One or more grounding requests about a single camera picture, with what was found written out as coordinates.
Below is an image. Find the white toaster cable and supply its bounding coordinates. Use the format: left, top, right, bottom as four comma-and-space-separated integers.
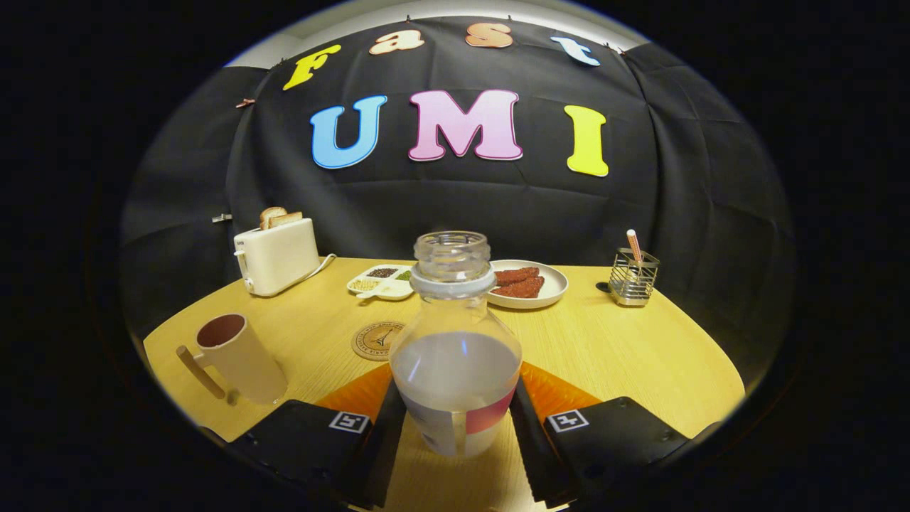
302, 253, 338, 282

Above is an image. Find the white round plate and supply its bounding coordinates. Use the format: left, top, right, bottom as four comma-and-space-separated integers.
487, 259, 569, 310

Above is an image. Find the wooden table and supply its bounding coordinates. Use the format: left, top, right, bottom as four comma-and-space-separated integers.
144, 256, 746, 512

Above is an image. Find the round wooden coaster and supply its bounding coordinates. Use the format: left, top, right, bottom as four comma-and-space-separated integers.
351, 321, 407, 362

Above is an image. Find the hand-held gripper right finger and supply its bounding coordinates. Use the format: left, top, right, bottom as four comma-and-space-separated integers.
508, 361, 719, 510

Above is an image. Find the clear juice bottle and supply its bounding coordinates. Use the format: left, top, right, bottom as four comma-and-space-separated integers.
389, 230, 523, 458

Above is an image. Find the metal wire holder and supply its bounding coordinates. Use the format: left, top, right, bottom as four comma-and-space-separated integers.
609, 247, 660, 307

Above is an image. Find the white divided dish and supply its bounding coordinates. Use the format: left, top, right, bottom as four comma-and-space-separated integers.
346, 264, 415, 302

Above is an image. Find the cream cup with wooden handle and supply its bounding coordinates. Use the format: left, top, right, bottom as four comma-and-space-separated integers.
176, 313, 289, 406

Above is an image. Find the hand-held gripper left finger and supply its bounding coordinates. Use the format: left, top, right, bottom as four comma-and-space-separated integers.
226, 363, 407, 510

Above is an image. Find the red meat slice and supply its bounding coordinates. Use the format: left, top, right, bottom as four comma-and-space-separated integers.
493, 267, 541, 287
491, 276, 545, 299

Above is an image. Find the cream toaster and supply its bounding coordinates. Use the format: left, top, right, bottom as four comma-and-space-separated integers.
233, 217, 322, 297

